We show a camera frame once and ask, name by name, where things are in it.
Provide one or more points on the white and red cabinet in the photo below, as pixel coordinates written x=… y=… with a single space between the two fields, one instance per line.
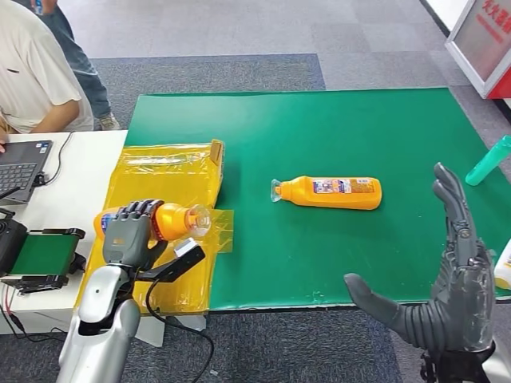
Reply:
x=478 y=42

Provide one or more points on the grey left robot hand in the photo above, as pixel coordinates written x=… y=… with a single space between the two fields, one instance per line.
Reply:
x=127 y=238

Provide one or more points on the orange bottle with clear cap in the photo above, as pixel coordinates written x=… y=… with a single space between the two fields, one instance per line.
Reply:
x=173 y=219
x=331 y=193

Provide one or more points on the green table mat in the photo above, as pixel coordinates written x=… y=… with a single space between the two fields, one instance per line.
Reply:
x=319 y=137

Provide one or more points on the white and yellow bottle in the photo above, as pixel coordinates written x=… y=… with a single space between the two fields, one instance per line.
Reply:
x=505 y=269

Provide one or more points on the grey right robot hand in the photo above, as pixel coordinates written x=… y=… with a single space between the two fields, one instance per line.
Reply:
x=463 y=312

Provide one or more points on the seated person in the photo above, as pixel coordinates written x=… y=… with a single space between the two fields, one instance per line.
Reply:
x=35 y=69

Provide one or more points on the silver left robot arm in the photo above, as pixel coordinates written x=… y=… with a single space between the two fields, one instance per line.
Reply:
x=100 y=328

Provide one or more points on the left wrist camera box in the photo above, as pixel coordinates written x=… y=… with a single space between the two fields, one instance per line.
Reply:
x=180 y=261

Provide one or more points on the grey laptop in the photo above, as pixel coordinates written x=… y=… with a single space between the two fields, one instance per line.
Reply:
x=18 y=169

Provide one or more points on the small green belt conveyor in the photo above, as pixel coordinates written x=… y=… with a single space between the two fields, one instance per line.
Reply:
x=44 y=253

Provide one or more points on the standing person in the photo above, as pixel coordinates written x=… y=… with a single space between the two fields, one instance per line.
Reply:
x=84 y=74

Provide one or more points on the black box device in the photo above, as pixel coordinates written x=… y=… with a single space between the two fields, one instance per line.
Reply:
x=10 y=243

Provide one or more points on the yellow tape-wrapped cardboard box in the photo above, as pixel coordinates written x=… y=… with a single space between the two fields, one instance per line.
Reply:
x=159 y=174

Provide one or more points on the white table foot bracket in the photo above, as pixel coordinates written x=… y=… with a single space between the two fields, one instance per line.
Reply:
x=192 y=322

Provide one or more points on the teal green bottle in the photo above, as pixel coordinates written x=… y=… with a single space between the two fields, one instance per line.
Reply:
x=487 y=164

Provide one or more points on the white table side panel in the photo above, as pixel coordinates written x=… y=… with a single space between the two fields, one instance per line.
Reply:
x=153 y=330

